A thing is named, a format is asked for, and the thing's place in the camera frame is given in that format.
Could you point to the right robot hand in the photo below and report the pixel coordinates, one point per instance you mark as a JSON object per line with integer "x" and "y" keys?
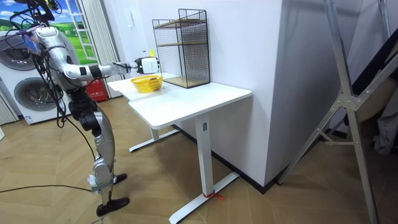
{"x": 149, "y": 65}

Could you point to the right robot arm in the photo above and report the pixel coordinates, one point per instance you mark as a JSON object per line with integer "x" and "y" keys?
{"x": 74, "y": 71}

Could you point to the small dark brown object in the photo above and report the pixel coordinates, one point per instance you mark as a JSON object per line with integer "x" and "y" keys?
{"x": 153, "y": 79}

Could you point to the yellow plastic basket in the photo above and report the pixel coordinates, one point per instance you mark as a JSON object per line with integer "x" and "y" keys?
{"x": 146, "y": 85}

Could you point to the white desk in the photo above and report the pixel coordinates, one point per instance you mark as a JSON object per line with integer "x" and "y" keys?
{"x": 186, "y": 99}

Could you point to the white pleated curtain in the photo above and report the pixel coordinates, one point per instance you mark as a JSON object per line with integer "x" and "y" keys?
{"x": 99, "y": 40}

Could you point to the red box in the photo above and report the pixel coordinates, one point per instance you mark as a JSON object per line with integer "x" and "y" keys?
{"x": 98, "y": 91}

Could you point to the robot legs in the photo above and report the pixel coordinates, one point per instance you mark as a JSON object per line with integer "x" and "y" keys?
{"x": 104, "y": 140}

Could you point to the robot body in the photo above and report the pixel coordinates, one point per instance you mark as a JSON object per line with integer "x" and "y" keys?
{"x": 57, "y": 46}

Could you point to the white washing machine tower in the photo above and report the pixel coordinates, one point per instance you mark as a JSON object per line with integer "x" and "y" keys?
{"x": 34, "y": 93}

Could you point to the white ribbed panel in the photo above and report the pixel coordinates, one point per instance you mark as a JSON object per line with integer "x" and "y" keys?
{"x": 6, "y": 110}

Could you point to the grey cloth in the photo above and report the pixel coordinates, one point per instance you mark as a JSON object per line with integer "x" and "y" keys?
{"x": 387, "y": 130}

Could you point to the landscape wall poster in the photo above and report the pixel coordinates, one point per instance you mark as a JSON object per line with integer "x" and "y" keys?
{"x": 73, "y": 34}

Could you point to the silver metal frame stand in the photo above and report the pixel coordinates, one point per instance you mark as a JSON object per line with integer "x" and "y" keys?
{"x": 349, "y": 99}

